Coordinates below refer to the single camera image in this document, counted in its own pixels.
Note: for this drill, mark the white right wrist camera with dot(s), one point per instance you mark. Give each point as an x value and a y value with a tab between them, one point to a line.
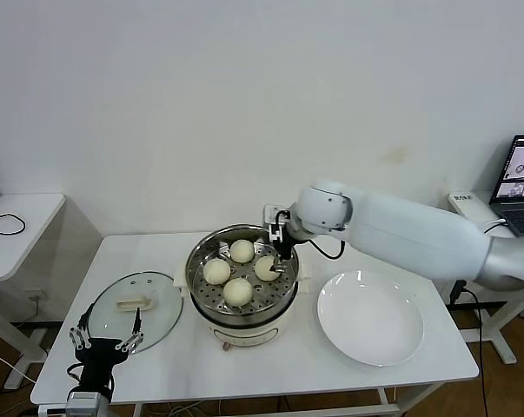
270	214

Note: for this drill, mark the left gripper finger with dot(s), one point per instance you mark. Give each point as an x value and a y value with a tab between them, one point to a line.
137	321
87	319

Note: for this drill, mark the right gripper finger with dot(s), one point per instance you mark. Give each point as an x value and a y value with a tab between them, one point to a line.
282	259
279	269

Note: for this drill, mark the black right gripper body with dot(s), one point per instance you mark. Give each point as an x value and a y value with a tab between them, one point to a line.
283	243

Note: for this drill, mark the white wall socket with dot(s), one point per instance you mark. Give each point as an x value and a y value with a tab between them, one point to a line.
37	298

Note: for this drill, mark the white steamed baozi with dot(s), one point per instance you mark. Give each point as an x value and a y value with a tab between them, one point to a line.
237	292
216	272
241	251
263	268

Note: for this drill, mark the white side table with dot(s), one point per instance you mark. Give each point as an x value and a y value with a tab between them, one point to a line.
22	234
502	339

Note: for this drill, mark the perforated stainless steamer basket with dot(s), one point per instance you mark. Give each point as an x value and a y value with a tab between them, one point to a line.
200	295

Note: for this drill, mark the round white plate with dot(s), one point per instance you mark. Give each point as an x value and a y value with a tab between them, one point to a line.
370	319

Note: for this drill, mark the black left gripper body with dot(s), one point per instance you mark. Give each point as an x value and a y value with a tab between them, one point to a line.
97	360

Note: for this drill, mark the grey open laptop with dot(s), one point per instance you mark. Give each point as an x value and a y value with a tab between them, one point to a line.
522	208

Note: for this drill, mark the cream electric cooker pot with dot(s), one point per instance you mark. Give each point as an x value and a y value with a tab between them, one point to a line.
244	336

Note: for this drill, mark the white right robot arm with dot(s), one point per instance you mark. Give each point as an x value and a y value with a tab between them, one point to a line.
418	234

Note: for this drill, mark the white printed label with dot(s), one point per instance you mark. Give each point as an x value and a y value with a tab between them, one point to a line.
462	198

